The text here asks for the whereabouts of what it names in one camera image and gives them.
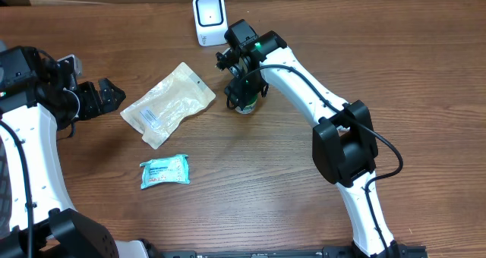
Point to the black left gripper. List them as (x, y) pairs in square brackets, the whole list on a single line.
[(94, 106)]

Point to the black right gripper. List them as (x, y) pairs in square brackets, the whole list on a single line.
[(243, 93)]

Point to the green lid jar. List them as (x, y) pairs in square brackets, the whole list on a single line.
[(249, 108)]

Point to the beige pouch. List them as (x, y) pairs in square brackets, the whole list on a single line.
[(158, 113)]

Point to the light blue wipes pack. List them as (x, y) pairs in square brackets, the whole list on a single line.
[(174, 169)]

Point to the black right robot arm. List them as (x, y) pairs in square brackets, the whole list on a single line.
[(344, 143)]

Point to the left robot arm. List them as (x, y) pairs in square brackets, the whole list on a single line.
[(39, 97)]

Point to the white barcode scanner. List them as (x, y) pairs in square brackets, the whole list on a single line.
[(210, 22)]

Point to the grey plastic mesh basket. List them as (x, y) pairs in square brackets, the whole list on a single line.
[(5, 195)]

